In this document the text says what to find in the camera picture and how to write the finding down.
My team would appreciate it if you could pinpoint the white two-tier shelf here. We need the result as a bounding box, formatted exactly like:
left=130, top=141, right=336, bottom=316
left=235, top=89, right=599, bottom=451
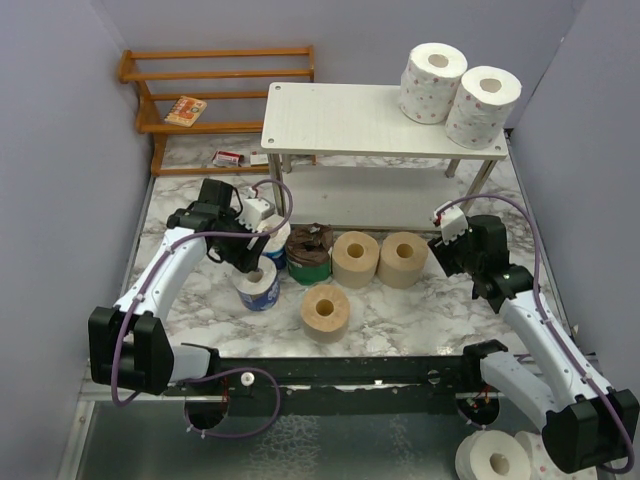
left=261, top=82, right=508, bottom=232

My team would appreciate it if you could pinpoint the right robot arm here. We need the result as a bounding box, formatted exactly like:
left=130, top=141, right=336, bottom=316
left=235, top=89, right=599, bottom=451
left=429, top=207, right=639, bottom=473

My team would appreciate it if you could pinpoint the brown roll green wrapper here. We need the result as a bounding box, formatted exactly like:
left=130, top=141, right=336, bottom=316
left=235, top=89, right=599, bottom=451
left=285, top=223, right=334, bottom=285

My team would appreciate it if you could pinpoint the tan paper roll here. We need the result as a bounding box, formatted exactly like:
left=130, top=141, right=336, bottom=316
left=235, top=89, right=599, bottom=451
left=377, top=232, right=429, bottom=289
left=332, top=231, right=380, bottom=289
left=300, top=285, right=350, bottom=344

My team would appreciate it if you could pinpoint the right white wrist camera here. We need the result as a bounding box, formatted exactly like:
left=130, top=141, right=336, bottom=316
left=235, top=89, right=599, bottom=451
left=433, top=205, right=468, bottom=245

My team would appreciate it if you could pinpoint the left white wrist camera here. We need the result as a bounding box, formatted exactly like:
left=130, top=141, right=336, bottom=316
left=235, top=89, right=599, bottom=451
left=237, top=198, right=275, bottom=231

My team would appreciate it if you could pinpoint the blue roll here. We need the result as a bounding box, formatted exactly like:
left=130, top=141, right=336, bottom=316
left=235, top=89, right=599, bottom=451
left=258, top=215, right=291, bottom=270
left=231, top=256, right=280, bottom=311

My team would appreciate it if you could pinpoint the dotted roll on floor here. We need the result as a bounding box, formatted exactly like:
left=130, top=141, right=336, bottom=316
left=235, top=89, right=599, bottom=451
left=515, top=431, right=564, bottom=479

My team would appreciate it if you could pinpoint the orange snack packet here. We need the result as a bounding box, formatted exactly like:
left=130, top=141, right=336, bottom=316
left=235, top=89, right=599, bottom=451
left=164, top=96, right=207, bottom=128

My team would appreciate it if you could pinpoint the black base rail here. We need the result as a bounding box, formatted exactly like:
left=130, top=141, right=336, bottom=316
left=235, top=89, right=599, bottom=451
left=165, top=340, right=507, bottom=417

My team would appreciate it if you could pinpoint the white roll on floor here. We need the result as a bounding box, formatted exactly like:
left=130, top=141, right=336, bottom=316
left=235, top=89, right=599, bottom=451
left=455, top=430, right=531, bottom=480

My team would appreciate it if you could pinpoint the blue roll front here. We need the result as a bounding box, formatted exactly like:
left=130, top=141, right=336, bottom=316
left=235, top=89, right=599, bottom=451
left=231, top=256, right=280, bottom=311

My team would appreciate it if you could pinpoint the tan paper roll front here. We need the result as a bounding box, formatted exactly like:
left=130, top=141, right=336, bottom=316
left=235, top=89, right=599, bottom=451
left=300, top=285, right=350, bottom=344

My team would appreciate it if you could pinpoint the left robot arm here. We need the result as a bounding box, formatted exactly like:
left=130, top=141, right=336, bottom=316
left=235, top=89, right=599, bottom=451
left=88, top=179, right=274, bottom=395

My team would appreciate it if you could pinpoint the orange wooden rack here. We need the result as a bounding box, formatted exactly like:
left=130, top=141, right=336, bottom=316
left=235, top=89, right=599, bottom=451
left=117, top=45, right=315, bottom=177

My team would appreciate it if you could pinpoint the white dotted roll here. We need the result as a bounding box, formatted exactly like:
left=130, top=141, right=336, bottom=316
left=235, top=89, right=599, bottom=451
left=445, top=66, right=522, bottom=150
left=398, top=42, right=468, bottom=125

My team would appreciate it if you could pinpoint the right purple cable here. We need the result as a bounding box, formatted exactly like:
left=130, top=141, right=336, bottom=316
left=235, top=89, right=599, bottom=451
left=432, top=193, right=636, bottom=474

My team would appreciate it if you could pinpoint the small white card box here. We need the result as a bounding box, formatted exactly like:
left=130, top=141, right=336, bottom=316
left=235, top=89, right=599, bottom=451
left=249, top=151, right=269, bottom=167

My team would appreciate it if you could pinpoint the red white small box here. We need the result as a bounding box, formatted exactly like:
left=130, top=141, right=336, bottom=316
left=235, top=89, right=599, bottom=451
left=212, top=150, right=244, bottom=168

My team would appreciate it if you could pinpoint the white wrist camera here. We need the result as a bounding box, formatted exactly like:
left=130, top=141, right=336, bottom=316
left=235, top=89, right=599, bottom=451
left=433, top=205, right=468, bottom=245
left=237, top=198, right=275, bottom=231

